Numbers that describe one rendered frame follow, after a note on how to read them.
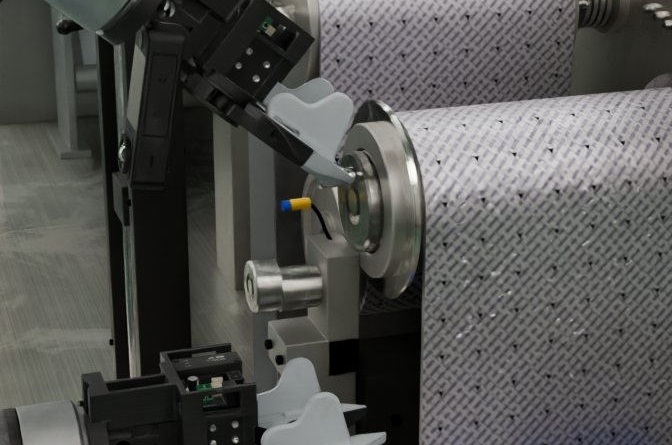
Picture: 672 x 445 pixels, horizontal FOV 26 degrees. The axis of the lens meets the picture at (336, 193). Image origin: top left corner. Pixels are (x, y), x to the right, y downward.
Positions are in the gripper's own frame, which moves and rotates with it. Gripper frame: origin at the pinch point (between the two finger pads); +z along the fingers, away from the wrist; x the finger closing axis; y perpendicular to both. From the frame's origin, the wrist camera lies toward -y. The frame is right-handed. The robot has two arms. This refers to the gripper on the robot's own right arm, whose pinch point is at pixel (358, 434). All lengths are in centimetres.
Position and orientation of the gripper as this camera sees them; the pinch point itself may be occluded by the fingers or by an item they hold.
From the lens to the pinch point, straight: 108.3
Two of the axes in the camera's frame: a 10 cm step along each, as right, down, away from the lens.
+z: 9.5, -1.0, 3.0
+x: -3.2, -3.1, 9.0
